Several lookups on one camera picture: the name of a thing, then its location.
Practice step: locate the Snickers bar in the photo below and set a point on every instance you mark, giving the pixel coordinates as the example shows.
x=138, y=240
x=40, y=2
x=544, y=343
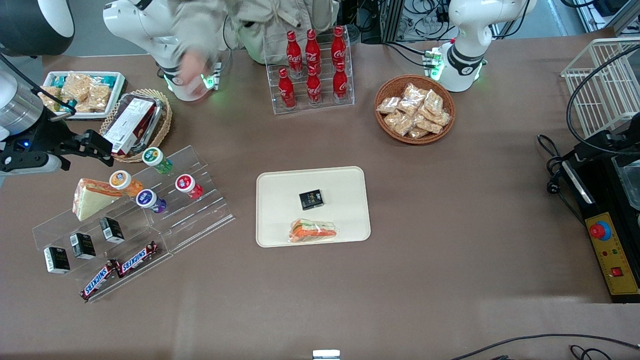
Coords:
x=99, y=280
x=137, y=259

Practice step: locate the wrapped flat sandwich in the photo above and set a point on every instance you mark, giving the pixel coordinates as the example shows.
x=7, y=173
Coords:
x=312, y=231

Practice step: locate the small black box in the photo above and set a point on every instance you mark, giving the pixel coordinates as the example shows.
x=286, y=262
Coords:
x=311, y=199
x=57, y=260
x=111, y=230
x=82, y=245

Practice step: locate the black control box yellow panel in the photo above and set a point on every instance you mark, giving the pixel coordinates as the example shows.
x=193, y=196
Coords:
x=612, y=255

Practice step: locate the orange gum bottle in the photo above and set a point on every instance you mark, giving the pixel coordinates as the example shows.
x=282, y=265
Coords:
x=125, y=182

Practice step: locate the white rectangular snack tray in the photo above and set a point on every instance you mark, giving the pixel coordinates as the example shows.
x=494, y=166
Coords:
x=116, y=95

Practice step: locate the small white block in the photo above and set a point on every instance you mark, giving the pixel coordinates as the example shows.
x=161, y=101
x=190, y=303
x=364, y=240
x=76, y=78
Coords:
x=326, y=355

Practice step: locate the clear plastic box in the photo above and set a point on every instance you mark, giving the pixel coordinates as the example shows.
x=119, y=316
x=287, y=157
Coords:
x=631, y=182

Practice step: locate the wrapped triangle sandwich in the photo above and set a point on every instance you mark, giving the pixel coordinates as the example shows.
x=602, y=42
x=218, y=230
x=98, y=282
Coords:
x=92, y=200

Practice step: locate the red emergency stop button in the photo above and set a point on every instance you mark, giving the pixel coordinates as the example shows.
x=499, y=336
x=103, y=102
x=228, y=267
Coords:
x=599, y=230

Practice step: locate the teal snack packet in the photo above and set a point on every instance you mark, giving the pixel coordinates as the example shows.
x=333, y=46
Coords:
x=105, y=79
x=59, y=80

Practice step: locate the clear acrylic tiered stand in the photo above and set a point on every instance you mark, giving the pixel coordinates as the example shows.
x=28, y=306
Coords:
x=200, y=220

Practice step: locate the round wicker basket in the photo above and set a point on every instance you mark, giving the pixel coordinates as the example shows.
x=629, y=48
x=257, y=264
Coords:
x=387, y=132

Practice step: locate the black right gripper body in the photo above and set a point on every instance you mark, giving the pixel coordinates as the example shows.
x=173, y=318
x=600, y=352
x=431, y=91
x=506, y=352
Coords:
x=46, y=134

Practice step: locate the black equipment block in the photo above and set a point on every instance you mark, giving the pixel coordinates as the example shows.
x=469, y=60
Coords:
x=607, y=142

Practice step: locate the purple gum bottle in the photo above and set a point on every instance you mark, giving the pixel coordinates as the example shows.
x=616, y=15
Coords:
x=150, y=200

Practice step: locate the clear acrylic bottle rack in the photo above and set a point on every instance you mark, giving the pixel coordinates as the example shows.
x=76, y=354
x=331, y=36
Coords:
x=325, y=107

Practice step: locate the person's hand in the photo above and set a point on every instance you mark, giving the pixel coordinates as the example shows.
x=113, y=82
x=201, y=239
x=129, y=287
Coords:
x=192, y=72

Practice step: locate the red gum bottle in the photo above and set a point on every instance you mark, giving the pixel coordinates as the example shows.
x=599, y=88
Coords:
x=189, y=186

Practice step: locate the plastic pack with red label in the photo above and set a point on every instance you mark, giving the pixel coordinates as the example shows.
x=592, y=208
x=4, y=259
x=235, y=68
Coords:
x=134, y=122

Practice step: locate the oval wicker basket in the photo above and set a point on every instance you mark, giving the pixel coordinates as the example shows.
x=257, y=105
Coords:
x=161, y=131

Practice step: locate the green gum bottle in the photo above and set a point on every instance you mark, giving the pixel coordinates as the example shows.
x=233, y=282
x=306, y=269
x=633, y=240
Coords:
x=156, y=159

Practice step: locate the cream serving tray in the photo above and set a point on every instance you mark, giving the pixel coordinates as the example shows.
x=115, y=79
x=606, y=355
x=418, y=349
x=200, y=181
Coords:
x=280, y=200

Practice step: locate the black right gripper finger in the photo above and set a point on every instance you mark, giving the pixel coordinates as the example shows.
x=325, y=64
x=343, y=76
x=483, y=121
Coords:
x=102, y=158
x=97, y=141

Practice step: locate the person in beige jacket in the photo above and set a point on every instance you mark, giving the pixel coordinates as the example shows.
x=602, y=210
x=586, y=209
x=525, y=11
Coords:
x=260, y=20

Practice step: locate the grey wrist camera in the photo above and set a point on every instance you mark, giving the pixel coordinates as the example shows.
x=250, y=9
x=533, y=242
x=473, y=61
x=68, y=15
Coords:
x=30, y=163

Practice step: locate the red Coca-Cola bottle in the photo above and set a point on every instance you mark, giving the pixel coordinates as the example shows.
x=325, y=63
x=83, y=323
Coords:
x=340, y=84
x=314, y=87
x=313, y=50
x=338, y=47
x=286, y=90
x=294, y=52

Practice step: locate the clear rice cracker packet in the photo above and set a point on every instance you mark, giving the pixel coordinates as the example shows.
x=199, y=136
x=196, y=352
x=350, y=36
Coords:
x=99, y=97
x=50, y=99
x=76, y=86

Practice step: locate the brown snack packet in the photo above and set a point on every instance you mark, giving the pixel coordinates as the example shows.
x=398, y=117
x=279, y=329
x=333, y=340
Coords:
x=443, y=119
x=398, y=123
x=388, y=105
x=411, y=99
x=418, y=133
x=430, y=125
x=433, y=102

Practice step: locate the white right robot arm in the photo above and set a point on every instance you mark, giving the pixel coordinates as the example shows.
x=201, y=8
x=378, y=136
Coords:
x=140, y=20

